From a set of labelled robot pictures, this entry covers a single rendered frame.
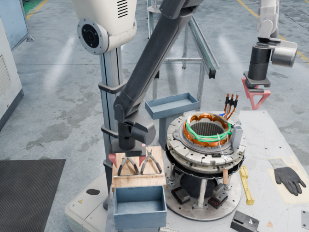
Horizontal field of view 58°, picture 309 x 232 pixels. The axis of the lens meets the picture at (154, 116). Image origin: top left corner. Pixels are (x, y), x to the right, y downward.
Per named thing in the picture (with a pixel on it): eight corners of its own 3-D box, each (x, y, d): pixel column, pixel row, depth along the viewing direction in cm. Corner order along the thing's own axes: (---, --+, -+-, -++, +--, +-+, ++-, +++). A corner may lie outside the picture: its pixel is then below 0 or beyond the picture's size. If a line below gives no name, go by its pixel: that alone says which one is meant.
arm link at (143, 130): (132, 94, 90) (114, 103, 84) (161, 105, 85) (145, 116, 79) (131, 125, 96) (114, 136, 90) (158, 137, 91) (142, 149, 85)
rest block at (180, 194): (182, 189, 126) (183, 186, 125) (190, 198, 122) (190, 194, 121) (175, 193, 124) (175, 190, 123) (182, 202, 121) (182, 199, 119)
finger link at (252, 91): (261, 102, 97) (266, 78, 92) (266, 113, 91) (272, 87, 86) (241, 102, 98) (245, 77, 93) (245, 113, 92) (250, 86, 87)
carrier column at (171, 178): (174, 182, 131) (177, 149, 119) (169, 182, 131) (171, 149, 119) (174, 178, 133) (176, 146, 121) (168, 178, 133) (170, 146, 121)
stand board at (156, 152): (166, 188, 98) (166, 184, 97) (111, 192, 97) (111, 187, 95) (160, 150, 114) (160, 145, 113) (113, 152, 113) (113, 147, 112)
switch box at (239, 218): (253, 239, 111) (256, 230, 108) (229, 227, 115) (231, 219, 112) (257, 227, 115) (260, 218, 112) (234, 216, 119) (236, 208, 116)
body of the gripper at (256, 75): (261, 76, 97) (265, 55, 93) (270, 89, 88) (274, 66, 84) (242, 76, 97) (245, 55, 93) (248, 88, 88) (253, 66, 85)
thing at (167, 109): (184, 133, 164) (188, 91, 148) (193, 144, 156) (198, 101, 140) (145, 143, 156) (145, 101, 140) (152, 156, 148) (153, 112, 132)
